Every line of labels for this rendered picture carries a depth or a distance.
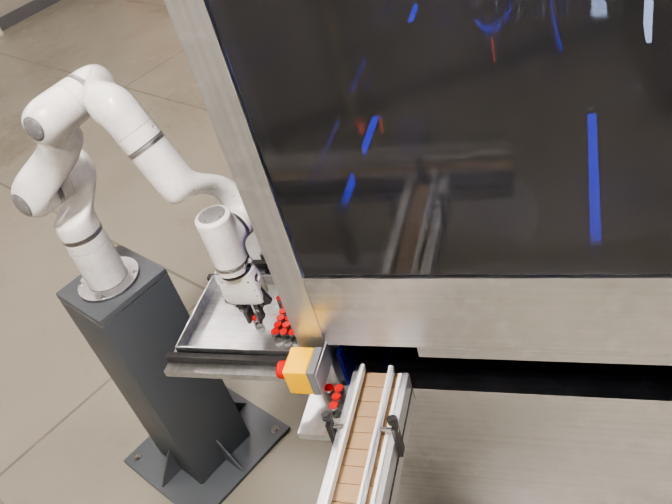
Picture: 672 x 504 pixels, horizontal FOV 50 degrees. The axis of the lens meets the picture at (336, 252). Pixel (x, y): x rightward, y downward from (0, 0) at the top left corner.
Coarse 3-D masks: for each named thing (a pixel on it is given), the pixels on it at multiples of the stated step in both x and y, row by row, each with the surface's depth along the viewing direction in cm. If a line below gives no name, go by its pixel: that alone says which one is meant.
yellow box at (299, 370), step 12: (300, 348) 153; (312, 348) 152; (288, 360) 151; (300, 360) 150; (312, 360) 150; (288, 372) 149; (300, 372) 148; (312, 372) 147; (288, 384) 151; (300, 384) 150; (312, 384) 149
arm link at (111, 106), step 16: (96, 64) 161; (80, 80) 159; (96, 80) 151; (112, 80) 161; (96, 96) 148; (112, 96) 147; (128, 96) 149; (96, 112) 149; (112, 112) 147; (128, 112) 148; (144, 112) 151; (112, 128) 149; (128, 128) 149; (144, 128) 150; (128, 144) 150; (144, 144) 150
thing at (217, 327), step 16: (208, 288) 195; (272, 288) 193; (208, 304) 194; (224, 304) 192; (272, 304) 188; (192, 320) 187; (208, 320) 189; (224, 320) 188; (240, 320) 186; (272, 320) 183; (192, 336) 186; (208, 336) 184; (224, 336) 183; (240, 336) 182; (256, 336) 180; (192, 352) 179; (208, 352) 177; (224, 352) 176; (240, 352) 174; (256, 352) 173; (272, 352) 171; (288, 352) 170
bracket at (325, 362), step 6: (324, 348) 152; (324, 354) 152; (330, 354) 156; (324, 360) 152; (330, 360) 156; (318, 366) 149; (324, 366) 152; (330, 366) 156; (318, 372) 149; (324, 372) 152; (318, 378) 149; (324, 378) 152; (318, 384) 149; (324, 384) 152
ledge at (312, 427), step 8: (312, 400) 161; (320, 400) 161; (312, 408) 160; (320, 408) 159; (328, 408) 158; (304, 416) 158; (312, 416) 158; (320, 416) 157; (304, 424) 157; (312, 424) 156; (320, 424) 156; (304, 432) 155; (312, 432) 155; (320, 432) 154; (328, 440) 154
